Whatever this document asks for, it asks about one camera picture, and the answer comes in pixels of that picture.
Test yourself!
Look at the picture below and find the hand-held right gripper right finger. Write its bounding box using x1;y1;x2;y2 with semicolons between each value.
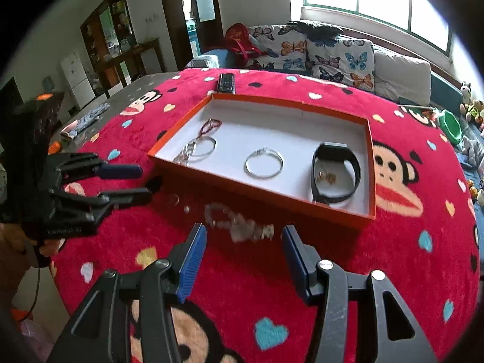
282;225;439;363

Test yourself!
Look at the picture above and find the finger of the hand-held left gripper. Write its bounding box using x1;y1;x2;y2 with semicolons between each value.
53;188;154;224
49;152;143;184

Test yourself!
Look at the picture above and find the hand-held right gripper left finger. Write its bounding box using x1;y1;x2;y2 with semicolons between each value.
47;223;208;363

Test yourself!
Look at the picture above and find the pale bead bracelet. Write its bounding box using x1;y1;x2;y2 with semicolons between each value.
204;202;276;243

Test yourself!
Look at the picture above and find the silver chain necklace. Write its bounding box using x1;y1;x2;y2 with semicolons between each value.
173;142;197;166

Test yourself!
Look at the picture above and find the silver bangle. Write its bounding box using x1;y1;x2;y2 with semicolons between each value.
188;136;217;158
245;147;284;179

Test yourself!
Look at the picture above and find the black wristband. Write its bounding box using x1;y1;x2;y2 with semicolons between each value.
311;142;361;205

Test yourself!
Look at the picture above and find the orange cardboard box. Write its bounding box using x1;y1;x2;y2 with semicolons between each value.
147;94;377;229

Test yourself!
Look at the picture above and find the person's left forearm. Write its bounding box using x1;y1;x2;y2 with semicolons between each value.
0;223;38;297

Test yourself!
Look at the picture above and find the person's left hand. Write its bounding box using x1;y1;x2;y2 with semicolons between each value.
38;239;67;269

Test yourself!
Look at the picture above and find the red monkey print blanket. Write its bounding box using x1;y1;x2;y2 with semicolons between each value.
49;67;481;363

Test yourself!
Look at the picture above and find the blue patterned cloth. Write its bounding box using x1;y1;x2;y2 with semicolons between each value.
60;103;110;139

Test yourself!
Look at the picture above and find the white fridge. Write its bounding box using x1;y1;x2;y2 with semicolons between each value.
60;51;96;110

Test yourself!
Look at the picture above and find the dark wooden cabinet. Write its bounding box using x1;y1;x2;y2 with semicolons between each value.
80;0;167;87

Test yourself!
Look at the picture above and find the black remote control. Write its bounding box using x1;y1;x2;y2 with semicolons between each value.
216;73;237;95

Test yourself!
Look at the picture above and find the dark wooden door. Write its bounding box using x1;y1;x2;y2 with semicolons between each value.
157;0;224;69

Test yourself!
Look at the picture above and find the red bag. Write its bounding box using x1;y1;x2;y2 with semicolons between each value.
225;23;265;65

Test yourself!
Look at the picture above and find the butterfly print cushion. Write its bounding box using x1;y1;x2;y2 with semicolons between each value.
306;36;376;91
247;25;309;70

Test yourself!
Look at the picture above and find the green bowl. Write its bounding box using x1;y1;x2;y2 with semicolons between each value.
435;110;464;145

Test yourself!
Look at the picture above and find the grey plush toy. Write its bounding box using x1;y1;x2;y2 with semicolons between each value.
461;136;484;168

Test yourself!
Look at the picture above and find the white cushion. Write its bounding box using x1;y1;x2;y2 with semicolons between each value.
372;50;432;104

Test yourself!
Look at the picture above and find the blue sofa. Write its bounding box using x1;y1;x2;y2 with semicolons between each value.
429;72;464;107

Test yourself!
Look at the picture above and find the dark cloth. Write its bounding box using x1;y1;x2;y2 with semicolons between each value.
287;20;343;38

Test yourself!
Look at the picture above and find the brown plush bear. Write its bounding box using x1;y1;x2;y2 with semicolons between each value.
465;100;484;123

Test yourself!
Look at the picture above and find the black and white plush toy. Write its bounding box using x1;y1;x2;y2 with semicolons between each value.
459;81;474;105

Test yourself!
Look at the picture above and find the black cable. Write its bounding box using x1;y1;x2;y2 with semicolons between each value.
26;250;43;320

